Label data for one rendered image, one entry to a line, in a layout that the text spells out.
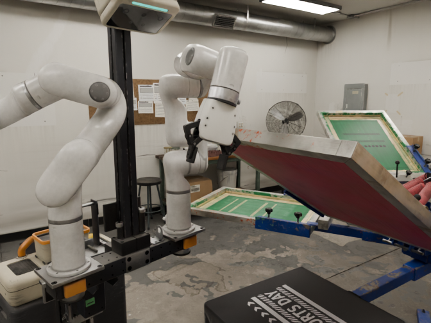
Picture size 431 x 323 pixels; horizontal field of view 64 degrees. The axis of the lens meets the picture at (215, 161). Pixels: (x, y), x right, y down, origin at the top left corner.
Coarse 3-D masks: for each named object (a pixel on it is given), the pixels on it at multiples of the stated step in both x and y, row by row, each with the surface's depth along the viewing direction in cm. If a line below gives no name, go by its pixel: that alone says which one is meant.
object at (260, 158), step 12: (240, 156) 122; (252, 156) 112; (264, 156) 104; (264, 168) 121; (276, 168) 111; (288, 168) 103; (276, 180) 132; (288, 180) 121; (300, 180) 111; (300, 192) 133; (312, 192) 121; (324, 192) 112; (312, 204) 146; (324, 204) 133; (336, 204) 121; (336, 216) 146; (348, 216) 132; (372, 228) 132
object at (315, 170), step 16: (288, 160) 94; (304, 160) 87; (320, 160) 80; (304, 176) 103; (320, 176) 94; (336, 176) 86; (352, 176) 80; (336, 192) 103; (352, 192) 94; (368, 192) 86; (352, 208) 115; (368, 208) 103; (384, 208) 94; (384, 224) 114; (400, 224) 103; (416, 240) 114
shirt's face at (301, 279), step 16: (288, 272) 139; (304, 272) 139; (256, 288) 127; (272, 288) 127; (304, 288) 127; (320, 288) 127; (336, 288) 127; (208, 304) 117; (224, 304) 117; (240, 304) 117; (320, 304) 117; (336, 304) 117; (352, 304) 117; (368, 304) 117; (224, 320) 109; (240, 320) 109; (256, 320) 109; (352, 320) 109; (368, 320) 109; (384, 320) 109; (400, 320) 109
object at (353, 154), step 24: (240, 144) 104; (264, 144) 90; (288, 144) 83; (312, 144) 78; (336, 144) 73; (360, 144) 70; (360, 168) 71; (384, 168) 76; (384, 192) 80; (408, 192) 83; (408, 216) 90
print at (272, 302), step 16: (288, 288) 127; (256, 304) 117; (272, 304) 117; (288, 304) 117; (304, 304) 117; (272, 320) 109; (288, 320) 109; (304, 320) 109; (320, 320) 109; (336, 320) 109
